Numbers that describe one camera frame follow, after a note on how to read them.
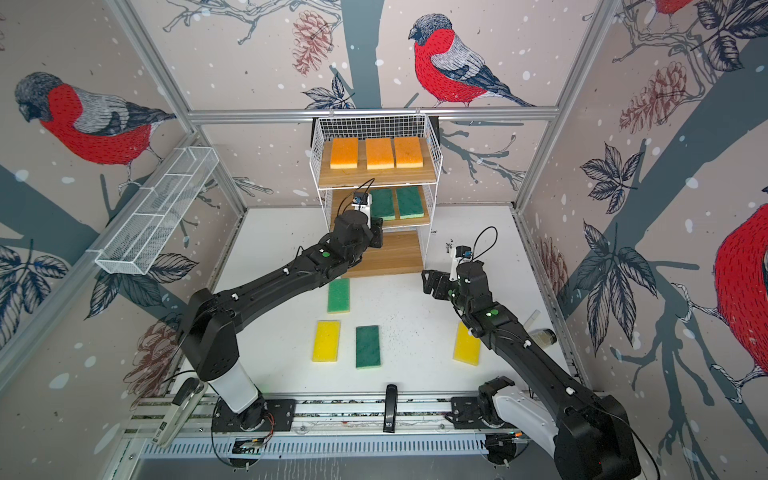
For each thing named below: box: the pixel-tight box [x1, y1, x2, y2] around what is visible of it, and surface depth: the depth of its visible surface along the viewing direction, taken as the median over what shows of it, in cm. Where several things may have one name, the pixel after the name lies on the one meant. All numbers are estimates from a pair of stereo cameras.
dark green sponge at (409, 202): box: [396, 186, 425, 219], surface depth 87 cm
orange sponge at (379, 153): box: [366, 138, 394, 170], surface depth 76 cm
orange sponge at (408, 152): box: [394, 136, 424, 168], surface depth 76 cm
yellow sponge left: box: [312, 320, 340, 363], surface depth 87 cm
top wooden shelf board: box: [319, 138, 437, 188], surface depth 74 cm
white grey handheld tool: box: [152, 377, 208, 448], surface depth 74 cm
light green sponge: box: [327, 278, 351, 314], surface depth 94 cm
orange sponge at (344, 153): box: [330, 137, 358, 169], surface depth 76 cm
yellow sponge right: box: [452, 321, 481, 366], surface depth 85 cm
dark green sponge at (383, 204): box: [370, 188, 396, 221], surface depth 86 cm
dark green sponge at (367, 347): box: [355, 325, 381, 370], surface depth 85 cm
